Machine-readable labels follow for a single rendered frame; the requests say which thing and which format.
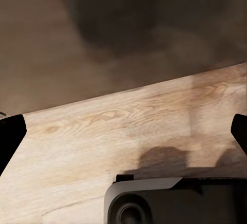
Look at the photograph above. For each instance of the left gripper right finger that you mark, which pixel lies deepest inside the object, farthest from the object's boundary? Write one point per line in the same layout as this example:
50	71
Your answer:
239	130

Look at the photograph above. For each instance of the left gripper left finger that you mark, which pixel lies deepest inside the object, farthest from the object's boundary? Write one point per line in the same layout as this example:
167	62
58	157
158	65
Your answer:
12	132

